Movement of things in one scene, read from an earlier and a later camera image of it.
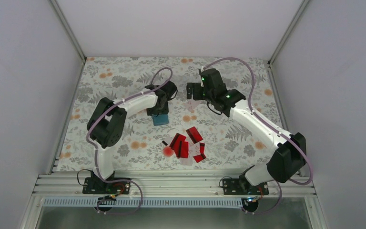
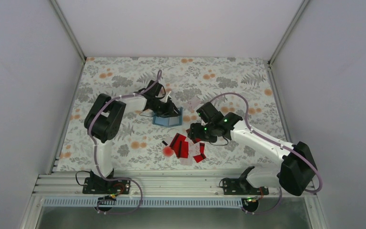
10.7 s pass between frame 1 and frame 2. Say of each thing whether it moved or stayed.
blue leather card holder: moved
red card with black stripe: stayed
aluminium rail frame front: stayed
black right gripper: moved
